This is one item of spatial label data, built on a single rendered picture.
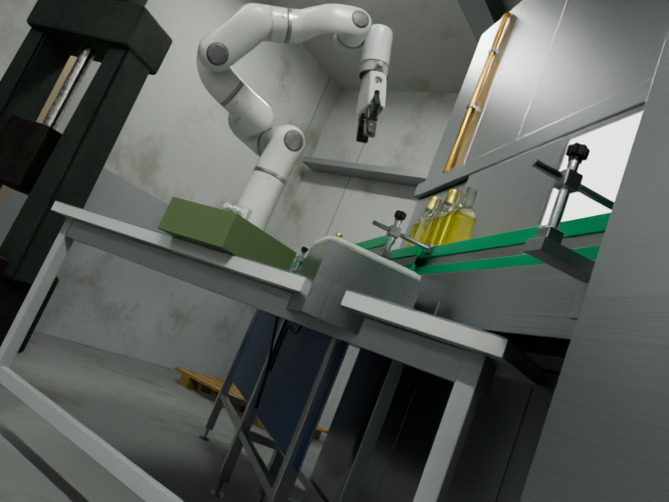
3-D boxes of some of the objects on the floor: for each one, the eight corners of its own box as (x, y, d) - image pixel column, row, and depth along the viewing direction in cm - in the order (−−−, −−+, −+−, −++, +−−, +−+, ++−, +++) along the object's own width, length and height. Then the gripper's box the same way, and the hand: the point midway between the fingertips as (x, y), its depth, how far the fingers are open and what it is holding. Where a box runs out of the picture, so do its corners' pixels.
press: (-25, 322, 350) (154, -21, 397) (37, 365, 299) (234, -34, 346) (-155, 287, 296) (71, -104, 344) (-107, 333, 246) (150, -132, 293)
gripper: (350, 81, 155) (341, 144, 153) (371, 56, 139) (361, 126, 136) (375, 88, 157) (367, 150, 155) (399, 63, 141) (390, 132, 138)
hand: (365, 131), depth 146 cm, fingers open, 5 cm apart
